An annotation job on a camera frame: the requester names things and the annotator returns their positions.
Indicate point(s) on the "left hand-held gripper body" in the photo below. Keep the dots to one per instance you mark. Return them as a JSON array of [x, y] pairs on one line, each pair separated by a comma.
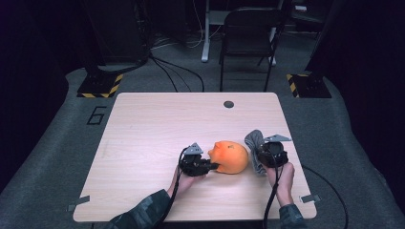
[[192, 162]]

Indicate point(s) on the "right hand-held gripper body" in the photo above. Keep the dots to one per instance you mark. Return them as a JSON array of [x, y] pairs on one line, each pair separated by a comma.
[[273, 156]]

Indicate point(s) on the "orange plush toy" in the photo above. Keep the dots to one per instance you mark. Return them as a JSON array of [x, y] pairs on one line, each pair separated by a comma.
[[230, 159]]

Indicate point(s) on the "grey cloth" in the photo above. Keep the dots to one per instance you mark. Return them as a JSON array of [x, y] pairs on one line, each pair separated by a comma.
[[253, 140]]

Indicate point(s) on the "person's left hand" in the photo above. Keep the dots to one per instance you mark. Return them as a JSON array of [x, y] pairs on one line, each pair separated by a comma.
[[186, 182]]

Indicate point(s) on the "person's right hand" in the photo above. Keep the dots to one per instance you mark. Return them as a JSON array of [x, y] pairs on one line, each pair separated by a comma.
[[283, 178]]

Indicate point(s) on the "grey tape strip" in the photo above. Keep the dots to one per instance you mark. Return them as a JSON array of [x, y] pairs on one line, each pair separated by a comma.
[[78, 203], [310, 198]]

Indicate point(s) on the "black yellow striped stand base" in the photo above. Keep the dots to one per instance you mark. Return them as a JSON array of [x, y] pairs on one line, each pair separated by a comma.
[[98, 86], [310, 86]]

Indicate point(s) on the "black folding chair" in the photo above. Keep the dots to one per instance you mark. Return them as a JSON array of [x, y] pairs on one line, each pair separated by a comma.
[[246, 38]]

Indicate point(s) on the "black cabinet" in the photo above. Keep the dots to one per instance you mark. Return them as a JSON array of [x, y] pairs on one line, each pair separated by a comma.
[[117, 31]]

